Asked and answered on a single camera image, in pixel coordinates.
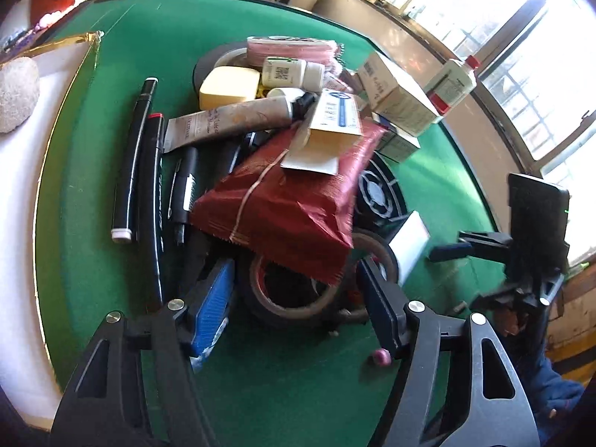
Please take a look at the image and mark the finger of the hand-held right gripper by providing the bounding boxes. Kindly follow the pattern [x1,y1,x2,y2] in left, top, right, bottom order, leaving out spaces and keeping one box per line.
[428,230,513,264]
[470,279,536,313]

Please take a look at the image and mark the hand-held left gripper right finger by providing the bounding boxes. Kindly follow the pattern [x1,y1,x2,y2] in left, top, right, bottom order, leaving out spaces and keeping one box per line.
[356,256,541,447]

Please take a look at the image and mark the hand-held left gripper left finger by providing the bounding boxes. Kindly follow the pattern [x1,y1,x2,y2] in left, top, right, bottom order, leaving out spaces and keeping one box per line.
[49,256,236,447]

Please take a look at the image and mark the black tape roll white core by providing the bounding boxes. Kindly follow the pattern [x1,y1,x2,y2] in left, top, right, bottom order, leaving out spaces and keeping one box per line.
[237,237,357,328]

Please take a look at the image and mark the black square fan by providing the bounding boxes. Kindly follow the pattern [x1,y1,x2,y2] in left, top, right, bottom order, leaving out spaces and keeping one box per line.
[351,153,411,234]

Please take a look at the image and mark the black marker red caps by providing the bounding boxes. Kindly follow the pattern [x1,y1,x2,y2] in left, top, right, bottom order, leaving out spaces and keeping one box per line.
[139,112,167,310]

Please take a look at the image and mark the red snack packet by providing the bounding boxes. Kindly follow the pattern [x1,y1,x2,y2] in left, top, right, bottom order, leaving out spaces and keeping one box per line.
[190,120,388,286]

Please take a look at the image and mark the black pen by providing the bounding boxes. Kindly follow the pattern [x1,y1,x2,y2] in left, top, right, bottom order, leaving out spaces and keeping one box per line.
[168,146,202,246]

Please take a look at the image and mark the blue and white carton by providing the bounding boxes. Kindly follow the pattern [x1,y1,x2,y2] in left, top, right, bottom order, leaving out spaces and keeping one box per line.
[280,89,365,176]

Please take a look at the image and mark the black marker white cap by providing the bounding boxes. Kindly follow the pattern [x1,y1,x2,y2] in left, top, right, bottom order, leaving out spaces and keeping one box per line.
[111,77,160,244]

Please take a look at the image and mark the floral hand cream tube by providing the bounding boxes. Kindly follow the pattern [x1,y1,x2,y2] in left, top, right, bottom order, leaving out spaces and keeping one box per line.
[164,92,318,154]

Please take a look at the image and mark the gold-edged white tray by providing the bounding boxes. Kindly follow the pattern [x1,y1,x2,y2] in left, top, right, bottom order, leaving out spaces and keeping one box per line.
[0,32,104,431]

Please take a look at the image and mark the white bottle green label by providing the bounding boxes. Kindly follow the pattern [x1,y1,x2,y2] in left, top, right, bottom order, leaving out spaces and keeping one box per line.
[261,56,326,92]

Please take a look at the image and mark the person's right forearm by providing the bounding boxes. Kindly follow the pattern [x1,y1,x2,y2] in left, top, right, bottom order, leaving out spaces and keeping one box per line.
[510,330,588,445]

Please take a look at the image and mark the small white barcode box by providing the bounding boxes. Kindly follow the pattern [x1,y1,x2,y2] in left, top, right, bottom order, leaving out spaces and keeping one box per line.
[372,114,422,164]

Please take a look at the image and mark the large white bottle red cap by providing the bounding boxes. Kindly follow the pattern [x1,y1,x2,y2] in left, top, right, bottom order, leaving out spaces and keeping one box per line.
[423,55,480,117]

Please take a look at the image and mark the large white green medicine box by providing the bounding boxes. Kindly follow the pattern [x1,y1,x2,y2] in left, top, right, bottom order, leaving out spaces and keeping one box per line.
[358,51,442,137]

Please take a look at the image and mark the window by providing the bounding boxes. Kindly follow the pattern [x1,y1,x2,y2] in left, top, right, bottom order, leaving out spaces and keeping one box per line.
[358,0,596,261]

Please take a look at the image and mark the white dropper bottle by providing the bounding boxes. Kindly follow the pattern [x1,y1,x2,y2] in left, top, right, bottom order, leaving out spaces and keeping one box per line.
[267,87,304,103]

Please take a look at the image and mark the round grey table centre disc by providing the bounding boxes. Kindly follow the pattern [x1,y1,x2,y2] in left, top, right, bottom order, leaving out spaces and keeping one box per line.
[192,42,264,96]

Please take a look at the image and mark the pink cartoon pencil case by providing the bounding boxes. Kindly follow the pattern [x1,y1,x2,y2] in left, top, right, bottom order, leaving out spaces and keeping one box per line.
[246,35,340,65]

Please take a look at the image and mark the white fuzzy ball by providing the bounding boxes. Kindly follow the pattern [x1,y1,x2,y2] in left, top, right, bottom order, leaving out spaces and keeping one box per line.
[0,57,40,134]

